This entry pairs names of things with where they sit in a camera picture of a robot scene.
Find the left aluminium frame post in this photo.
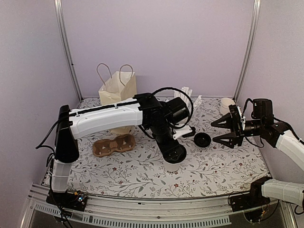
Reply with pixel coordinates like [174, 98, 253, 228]
[54, 0, 84, 101]

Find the white paper cup far corner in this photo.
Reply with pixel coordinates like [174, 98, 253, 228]
[219, 97, 236, 115]

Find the aluminium frame post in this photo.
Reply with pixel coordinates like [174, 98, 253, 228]
[54, 0, 84, 101]
[233, 0, 261, 101]

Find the white paper coffee cup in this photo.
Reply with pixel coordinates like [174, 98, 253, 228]
[163, 161, 180, 174]

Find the bundle of white wrapped straws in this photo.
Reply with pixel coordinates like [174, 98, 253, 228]
[174, 86, 202, 111]

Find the floral patterned table mat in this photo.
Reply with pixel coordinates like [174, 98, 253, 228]
[47, 96, 271, 199]

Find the black plastic cup lid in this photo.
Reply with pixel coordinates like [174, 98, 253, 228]
[164, 145, 187, 164]

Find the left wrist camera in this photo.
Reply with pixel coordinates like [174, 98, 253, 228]
[172, 125, 196, 140]

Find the front aluminium rail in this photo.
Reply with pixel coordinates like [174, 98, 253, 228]
[26, 185, 295, 228]

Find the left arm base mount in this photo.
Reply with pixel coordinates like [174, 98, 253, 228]
[46, 190, 87, 212]

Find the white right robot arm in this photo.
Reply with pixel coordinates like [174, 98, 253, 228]
[211, 98, 304, 211]

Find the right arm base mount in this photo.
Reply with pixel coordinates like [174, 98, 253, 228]
[228, 176, 272, 223]

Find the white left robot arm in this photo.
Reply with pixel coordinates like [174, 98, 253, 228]
[50, 93, 194, 206]

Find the brown cardboard cup carrier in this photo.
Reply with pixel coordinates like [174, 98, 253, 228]
[92, 134, 136, 158]

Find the right aluminium frame post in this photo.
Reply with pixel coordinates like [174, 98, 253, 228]
[233, 0, 261, 101]

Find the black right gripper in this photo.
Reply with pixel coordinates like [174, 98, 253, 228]
[212, 113, 264, 149]

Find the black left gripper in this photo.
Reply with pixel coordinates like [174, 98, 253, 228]
[150, 123, 185, 162]

